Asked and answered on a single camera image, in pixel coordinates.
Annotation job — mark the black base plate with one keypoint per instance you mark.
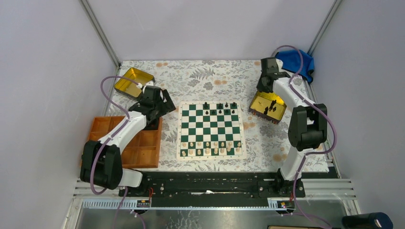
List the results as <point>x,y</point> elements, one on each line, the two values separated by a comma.
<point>256,184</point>

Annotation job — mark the blue cloth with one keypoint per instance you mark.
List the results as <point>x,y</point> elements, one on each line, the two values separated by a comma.
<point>292,62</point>

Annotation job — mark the floral tablecloth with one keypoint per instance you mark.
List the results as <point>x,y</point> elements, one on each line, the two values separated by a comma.
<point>267,144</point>

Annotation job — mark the green white chess board mat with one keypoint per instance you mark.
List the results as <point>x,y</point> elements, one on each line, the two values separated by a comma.
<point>210,137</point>

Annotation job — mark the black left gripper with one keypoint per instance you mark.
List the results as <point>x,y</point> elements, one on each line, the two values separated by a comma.
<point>167,107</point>

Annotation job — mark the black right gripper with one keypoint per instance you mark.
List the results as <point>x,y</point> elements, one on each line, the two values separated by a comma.
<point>260,88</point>

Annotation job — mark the gold tin right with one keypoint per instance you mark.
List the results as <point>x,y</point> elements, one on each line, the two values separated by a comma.
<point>268,106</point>

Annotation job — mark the gold tin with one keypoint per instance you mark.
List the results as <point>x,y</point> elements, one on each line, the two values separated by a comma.
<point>132,83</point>
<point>268,106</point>

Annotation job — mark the gold tin left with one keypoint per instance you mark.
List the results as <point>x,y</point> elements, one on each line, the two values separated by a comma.
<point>132,83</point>

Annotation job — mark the wooden compartment tray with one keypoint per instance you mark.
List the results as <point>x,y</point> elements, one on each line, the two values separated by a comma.
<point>143,150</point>

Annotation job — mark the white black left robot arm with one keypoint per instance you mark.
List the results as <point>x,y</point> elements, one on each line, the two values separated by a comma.
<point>101,165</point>

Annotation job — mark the dark cylinder bottle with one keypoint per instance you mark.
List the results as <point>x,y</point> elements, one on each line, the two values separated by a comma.
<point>376,220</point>

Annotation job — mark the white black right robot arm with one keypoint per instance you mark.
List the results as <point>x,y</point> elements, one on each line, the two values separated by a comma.
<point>308,124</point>

